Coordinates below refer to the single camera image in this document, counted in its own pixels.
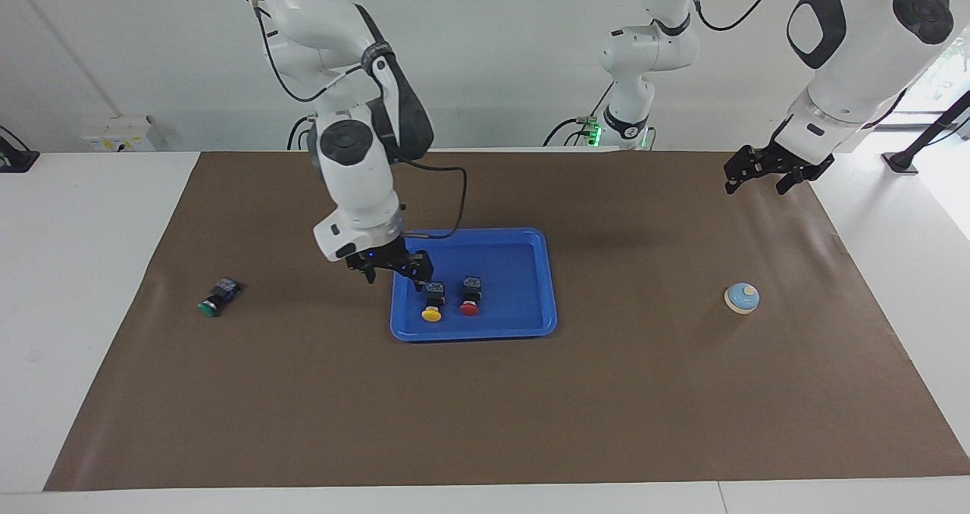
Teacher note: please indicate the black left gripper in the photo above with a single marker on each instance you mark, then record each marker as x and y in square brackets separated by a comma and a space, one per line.
[784, 158]

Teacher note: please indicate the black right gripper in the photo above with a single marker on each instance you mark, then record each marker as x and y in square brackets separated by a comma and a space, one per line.
[383, 258]

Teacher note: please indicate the yellow push button switch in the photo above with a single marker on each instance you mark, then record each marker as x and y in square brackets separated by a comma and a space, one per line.
[433, 302]

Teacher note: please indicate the red push button switch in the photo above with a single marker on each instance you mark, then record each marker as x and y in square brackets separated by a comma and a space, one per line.
[470, 298]

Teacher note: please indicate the green push button switch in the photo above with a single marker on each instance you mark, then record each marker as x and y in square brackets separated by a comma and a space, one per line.
[218, 298]

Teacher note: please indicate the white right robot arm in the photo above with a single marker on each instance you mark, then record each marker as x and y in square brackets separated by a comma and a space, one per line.
[356, 188]

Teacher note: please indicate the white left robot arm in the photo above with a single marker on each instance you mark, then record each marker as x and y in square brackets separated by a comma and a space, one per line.
[856, 44]

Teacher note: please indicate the blue plastic tray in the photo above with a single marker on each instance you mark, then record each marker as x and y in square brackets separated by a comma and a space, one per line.
[515, 286]

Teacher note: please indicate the light blue desk bell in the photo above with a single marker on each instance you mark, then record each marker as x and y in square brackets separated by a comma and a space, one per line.
[741, 299]

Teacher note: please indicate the brown paper table mat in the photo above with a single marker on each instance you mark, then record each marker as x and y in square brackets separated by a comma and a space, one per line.
[485, 408]

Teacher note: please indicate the small black stand base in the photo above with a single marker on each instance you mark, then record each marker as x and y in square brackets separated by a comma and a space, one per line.
[15, 159]

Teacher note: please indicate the white wall socket box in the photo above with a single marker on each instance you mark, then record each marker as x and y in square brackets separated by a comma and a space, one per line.
[117, 135]

